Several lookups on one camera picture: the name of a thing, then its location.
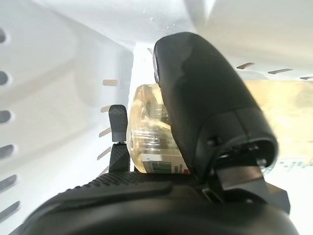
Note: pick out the yellow tea bottle white cap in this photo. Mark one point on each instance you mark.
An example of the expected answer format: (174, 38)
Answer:
(146, 117)

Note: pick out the white plastic fridge drawer bin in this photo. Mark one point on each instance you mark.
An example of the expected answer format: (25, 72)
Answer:
(61, 73)

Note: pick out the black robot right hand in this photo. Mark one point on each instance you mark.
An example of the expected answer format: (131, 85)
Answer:
(207, 98)

